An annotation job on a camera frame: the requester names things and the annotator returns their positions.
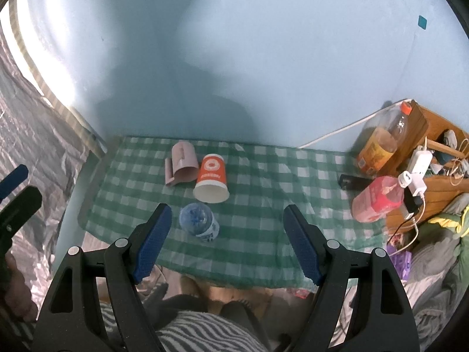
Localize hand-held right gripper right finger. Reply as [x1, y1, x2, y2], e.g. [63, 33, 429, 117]
[283, 204, 422, 352]

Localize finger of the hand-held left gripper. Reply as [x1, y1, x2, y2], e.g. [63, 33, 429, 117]
[0, 186, 42, 241]
[0, 164, 29, 201]

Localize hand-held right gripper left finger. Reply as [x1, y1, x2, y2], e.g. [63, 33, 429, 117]
[33, 203, 173, 352]

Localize orange paper cup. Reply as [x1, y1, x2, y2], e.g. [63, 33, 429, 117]
[193, 153, 230, 204]

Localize clear blue plastic cup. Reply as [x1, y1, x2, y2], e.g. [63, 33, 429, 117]
[179, 202, 221, 243]

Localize pink plastic cup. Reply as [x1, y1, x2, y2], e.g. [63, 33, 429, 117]
[164, 140, 200, 186]

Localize person's left hand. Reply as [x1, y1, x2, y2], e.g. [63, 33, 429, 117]
[5, 254, 38, 324]

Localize silver foil curtain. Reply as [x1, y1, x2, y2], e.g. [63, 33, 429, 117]
[0, 26, 96, 303]

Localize green checked tablecloth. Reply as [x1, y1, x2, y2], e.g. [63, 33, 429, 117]
[79, 136, 390, 290]

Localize pink plastic bottle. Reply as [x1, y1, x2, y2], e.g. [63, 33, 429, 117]
[352, 175, 406, 224]

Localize purple packet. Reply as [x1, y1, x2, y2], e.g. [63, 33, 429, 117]
[388, 235, 413, 281]

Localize zebra striped cloth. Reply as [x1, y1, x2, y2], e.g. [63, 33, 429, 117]
[97, 301, 270, 352]

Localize black charger plug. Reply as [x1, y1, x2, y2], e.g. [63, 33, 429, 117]
[403, 191, 423, 216]

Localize white charger plug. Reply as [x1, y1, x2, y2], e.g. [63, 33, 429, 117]
[397, 170, 428, 197]

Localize orange-capped juice bottle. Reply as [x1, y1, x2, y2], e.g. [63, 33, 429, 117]
[356, 101, 409, 177]

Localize grey blanket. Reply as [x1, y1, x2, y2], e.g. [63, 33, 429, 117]
[397, 222, 469, 352]

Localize white power strip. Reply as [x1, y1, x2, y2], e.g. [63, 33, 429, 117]
[408, 146, 435, 175]

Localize wooden side shelf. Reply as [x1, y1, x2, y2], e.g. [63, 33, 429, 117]
[385, 99, 469, 236]

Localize yellow-green cloth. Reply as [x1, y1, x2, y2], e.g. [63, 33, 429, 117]
[428, 205, 469, 259]

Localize white cable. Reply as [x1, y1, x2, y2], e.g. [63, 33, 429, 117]
[298, 99, 415, 149]

